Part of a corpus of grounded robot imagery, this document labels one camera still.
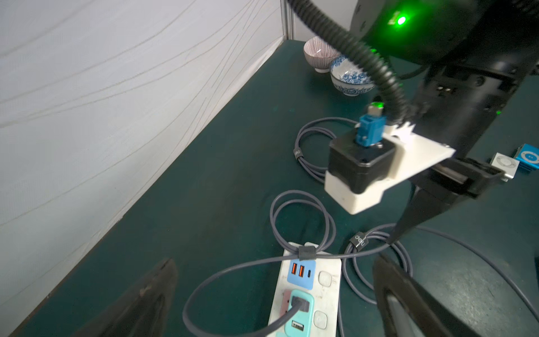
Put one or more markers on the white colourful power strip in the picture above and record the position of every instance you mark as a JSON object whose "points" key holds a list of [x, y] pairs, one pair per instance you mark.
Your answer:
{"points": [[322, 279]]}

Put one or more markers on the blue patterned bowl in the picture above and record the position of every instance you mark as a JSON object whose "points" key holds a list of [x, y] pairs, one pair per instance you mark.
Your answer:
{"points": [[349, 79]]}

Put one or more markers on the silver mp3 player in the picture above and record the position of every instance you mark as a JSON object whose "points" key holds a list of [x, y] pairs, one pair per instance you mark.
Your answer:
{"points": [[507, 164]]}

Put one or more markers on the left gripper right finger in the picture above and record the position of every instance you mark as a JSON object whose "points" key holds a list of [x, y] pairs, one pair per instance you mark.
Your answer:
{"points": [[403, 304]]}

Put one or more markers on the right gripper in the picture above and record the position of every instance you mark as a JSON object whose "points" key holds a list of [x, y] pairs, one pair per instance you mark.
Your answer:
{"points": [[442, 184]]}

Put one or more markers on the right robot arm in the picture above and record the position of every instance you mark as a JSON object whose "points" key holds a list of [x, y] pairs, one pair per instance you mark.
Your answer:
{"points": [[444, 71]]}

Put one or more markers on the blue mp3 player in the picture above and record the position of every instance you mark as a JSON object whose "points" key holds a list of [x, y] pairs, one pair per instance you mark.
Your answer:
{"points": [[528, 158]]}

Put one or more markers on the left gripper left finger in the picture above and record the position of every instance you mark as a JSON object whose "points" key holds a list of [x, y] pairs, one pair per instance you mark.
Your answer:
{"points": [[142, 310]]}

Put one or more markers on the pink striped bowl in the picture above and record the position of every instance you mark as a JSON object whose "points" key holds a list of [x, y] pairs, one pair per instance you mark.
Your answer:
{"points": [[319, 54]]}

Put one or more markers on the teal USB charger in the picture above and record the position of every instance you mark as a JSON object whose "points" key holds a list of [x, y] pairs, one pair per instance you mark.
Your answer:
{"points": [[301, 323]]}

